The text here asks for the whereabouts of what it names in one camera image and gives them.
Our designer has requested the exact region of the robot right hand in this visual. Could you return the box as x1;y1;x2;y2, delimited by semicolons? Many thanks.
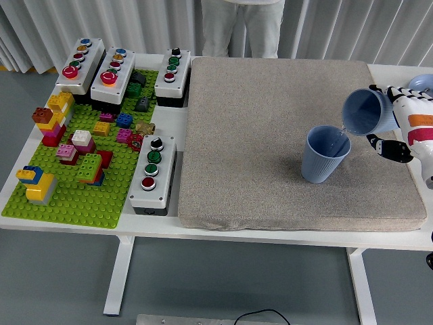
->
365;84;433;184

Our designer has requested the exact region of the blue ribbed cup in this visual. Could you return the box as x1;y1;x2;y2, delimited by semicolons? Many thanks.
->
300;125;352;184
342;88;400;137

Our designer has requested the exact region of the blue plate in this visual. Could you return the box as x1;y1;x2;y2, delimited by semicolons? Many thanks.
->
407;74;433;91

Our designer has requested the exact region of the grey-brown fabric mat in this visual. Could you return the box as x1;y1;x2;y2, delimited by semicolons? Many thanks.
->
176;56;428;233

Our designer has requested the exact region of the white table leg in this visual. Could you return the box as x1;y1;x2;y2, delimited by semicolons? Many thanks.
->
103;235;135;318
346;247;378;325

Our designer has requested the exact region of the person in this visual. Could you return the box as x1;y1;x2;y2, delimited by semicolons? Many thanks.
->
201;0;286;59

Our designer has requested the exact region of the four-button control box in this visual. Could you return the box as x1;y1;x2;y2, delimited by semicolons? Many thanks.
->
154;47;192;108
129;134;178;217

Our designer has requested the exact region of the brass valve fitting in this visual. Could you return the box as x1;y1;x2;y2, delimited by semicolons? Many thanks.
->
135;121;156;135

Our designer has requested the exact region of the red valve handwheel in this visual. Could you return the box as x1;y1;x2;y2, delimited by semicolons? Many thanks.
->
127;133;145;152

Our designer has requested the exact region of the dark green brick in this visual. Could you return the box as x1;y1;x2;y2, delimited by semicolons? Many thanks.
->
125;82;143;99

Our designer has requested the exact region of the white pleated curtain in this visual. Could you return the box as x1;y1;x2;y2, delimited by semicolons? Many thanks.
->
0;0;433;72

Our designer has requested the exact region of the five-button control box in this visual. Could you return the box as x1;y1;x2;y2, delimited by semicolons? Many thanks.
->
55;37;108;104
90;47;137;114

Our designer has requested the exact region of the green orange blue brick stack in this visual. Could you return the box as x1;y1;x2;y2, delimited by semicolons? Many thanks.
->
76;152;106;188

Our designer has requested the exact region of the green studded baseplate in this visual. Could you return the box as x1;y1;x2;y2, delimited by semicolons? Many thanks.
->
1;69;160;230

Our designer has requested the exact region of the pink white red brick stack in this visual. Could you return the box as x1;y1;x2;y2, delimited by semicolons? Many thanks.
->
55;143;81;166

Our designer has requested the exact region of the yellow brown red brick tower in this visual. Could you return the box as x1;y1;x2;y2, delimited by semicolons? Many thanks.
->
31;91;76;148

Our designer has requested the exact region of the yellow blue grey brick stack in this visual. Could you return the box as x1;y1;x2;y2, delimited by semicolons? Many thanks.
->
16;165;59;207

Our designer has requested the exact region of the black cable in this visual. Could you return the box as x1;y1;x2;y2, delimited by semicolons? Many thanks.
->
235;309;291;325

